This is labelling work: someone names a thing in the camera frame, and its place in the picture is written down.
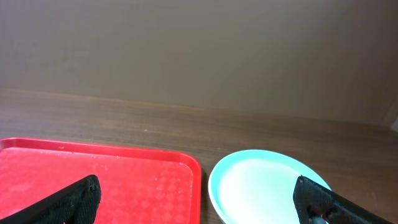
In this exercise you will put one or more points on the red plastic tray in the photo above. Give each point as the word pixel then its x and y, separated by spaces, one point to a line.
pixel 137 185

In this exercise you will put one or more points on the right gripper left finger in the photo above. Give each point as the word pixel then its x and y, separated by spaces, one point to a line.
pixel 77 203

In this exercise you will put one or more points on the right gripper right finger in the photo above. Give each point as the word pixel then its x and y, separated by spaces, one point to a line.
pixel 315 203

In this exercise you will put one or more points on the light green plate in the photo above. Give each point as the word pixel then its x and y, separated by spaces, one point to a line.
pixel 257 186

